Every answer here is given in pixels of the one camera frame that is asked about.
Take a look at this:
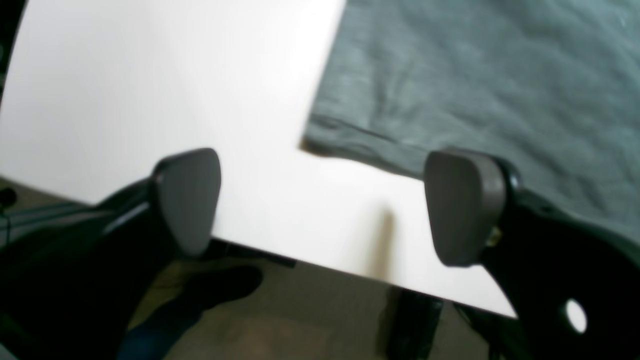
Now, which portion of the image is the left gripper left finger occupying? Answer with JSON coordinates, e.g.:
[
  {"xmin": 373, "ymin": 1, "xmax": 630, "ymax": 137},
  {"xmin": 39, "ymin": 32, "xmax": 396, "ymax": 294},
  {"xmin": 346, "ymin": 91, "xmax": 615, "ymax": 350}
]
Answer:
[{"xmin": 0, "ymin": 148, "xmax": 222, "ymax": 360}]

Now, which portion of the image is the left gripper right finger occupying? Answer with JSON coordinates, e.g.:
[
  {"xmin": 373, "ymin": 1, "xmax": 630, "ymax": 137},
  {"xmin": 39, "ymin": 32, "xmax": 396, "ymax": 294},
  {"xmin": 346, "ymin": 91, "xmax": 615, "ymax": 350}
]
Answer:
[{"xmin": 423, "ymin": 149, "xmax": 640, "ymax": 360}]

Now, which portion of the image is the dark grey t-shirt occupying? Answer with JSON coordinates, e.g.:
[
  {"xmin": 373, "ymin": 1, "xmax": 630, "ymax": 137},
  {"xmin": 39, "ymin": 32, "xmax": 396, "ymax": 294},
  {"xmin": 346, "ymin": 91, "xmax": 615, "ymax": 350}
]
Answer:
[{"xmin": 303, "ymin": 0, "xmax": 640, "ymax": 243}]

